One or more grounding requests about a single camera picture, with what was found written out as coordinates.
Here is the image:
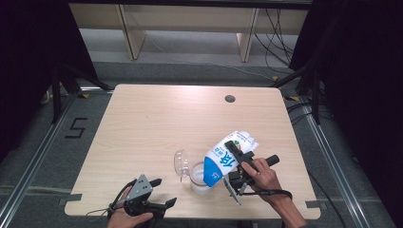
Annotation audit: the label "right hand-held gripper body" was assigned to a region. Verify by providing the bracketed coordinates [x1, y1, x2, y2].
[222, 151, 280, 206]

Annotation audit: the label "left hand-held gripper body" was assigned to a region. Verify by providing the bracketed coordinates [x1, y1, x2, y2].
[123, 174, 167, 219]

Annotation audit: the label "blue white milk carton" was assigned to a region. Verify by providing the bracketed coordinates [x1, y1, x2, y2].
[202, 130, 259, 188]

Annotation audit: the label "person's right hand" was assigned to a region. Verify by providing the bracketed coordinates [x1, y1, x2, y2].
[241, 157, 287, 207]

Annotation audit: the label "person's left hand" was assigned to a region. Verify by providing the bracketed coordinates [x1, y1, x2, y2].
[106, 187, 154, 228]

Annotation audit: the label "black metal stand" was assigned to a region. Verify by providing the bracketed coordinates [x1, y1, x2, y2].
[50, 63, 112, 124]
[270, 63, 322, 125]

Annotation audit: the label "light wooden desk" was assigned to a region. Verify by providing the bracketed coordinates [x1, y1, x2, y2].
[69, 3, 310, 63]

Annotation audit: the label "dark curtain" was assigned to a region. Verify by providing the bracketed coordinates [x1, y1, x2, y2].
[0, 0, 98, 160]
[289, 0, 403, 228]

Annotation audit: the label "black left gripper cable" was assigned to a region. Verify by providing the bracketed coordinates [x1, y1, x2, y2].
[85, 179, 138, 219]

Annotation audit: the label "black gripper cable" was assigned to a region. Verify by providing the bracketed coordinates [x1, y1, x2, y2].
[245, 188, 294, 203]
[85, 179, 138, 219]

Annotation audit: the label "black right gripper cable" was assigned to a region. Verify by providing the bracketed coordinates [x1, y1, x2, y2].
[245, 188, 294, 203]

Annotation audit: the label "black floor cables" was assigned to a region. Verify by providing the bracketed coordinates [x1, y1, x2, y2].
[286, 101, 334, 126]

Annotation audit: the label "long black floor cable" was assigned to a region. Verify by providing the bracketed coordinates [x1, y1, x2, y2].
[308, 174, 348, 228]

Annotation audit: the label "metal floor rail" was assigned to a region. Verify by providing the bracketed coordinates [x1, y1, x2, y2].
[302, 96, 372, 228]
[0, 93, 79, 222]

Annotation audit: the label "hanging black cables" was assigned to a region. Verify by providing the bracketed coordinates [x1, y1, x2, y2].
[253, 9, 297, 76]

